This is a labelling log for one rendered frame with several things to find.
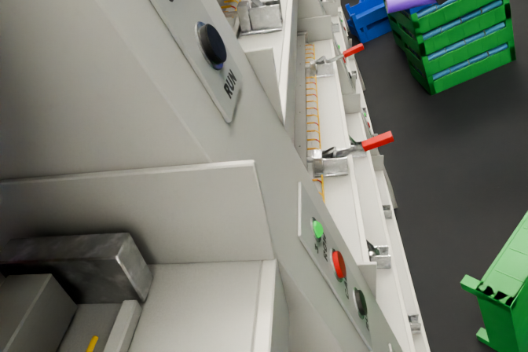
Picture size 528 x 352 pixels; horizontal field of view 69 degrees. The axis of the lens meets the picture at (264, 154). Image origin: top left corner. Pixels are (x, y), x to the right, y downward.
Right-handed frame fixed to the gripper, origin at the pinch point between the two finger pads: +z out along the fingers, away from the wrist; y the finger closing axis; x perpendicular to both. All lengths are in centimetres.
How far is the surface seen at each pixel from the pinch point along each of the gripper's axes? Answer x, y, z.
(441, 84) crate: 63, -81, 9
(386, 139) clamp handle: 7.0, 13.1, 15.0
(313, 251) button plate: -5.9, 37.2, 15.8
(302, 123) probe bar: 3.7, 5.6, 24.6
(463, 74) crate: 65, -82, 2
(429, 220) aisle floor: 62, -23, 27
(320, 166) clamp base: 5.9, 13.6, 23.2
